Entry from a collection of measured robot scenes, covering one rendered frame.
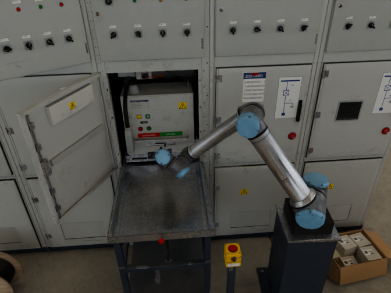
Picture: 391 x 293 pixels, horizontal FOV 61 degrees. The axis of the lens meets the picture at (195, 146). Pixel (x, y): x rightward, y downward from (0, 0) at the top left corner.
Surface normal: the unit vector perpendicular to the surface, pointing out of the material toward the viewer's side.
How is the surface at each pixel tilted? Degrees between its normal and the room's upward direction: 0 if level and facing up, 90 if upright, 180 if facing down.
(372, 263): 68
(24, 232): 90
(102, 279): 0
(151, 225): 0
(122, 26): 90
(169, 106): 90
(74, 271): 0
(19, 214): 90
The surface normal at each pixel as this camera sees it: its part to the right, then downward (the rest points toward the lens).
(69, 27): 0.58, 0.43
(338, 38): 0.07, 0.54
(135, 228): -0.02, -0.84
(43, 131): 0.91, 0.21
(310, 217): -0.30, 0.59
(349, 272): 0.19, 0.21
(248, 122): -0.43, 0.42
